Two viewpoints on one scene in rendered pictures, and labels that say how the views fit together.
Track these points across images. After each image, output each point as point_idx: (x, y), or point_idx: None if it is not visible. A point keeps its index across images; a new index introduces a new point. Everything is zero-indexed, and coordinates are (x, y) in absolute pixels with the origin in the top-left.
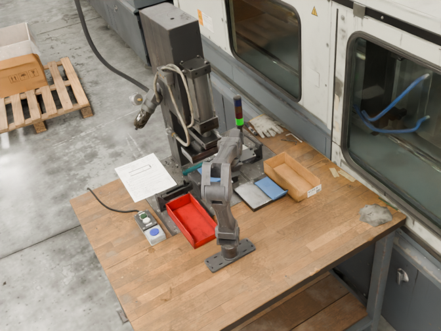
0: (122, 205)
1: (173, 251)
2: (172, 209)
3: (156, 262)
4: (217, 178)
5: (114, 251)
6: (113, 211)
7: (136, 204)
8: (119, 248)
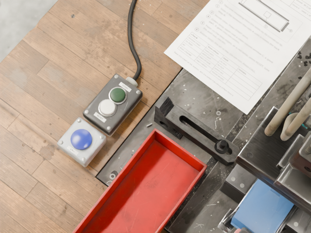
0: (149, 30)
1: (56, 198)
2: (162, 143)
3: (20, 177)
4: (259, 219)
5: (26, 81)
6: (126, 22)
7: (160, 58)
8: (35, 86)
